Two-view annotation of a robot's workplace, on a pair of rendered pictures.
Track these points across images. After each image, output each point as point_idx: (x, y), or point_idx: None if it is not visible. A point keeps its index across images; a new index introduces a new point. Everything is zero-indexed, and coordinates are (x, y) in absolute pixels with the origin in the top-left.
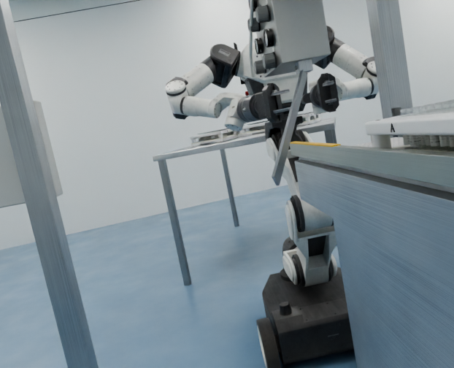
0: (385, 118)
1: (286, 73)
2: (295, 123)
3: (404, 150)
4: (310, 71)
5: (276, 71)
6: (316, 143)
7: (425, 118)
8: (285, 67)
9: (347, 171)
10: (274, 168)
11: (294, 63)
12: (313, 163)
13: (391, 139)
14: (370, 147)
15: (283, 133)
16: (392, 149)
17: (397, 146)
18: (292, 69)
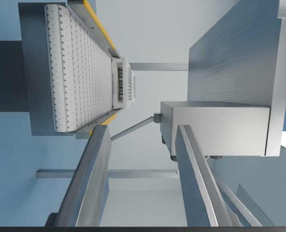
0: (127, 102)
1: (170, 128)
2: (126, 129)
3: (123, 108)
4: (153, 113)
5: (164, 137)
6: (111, 119)
7: (129, 105)
8: (163, 129)
9: (106, 113)
10: (113, 140)
11: (161, 123)
12: (93, 121)
13: (80, 36)
14: (91, 75)
15: (124, 135)
16: (122, 108)
17: (99, 71)
18: (166, 123)
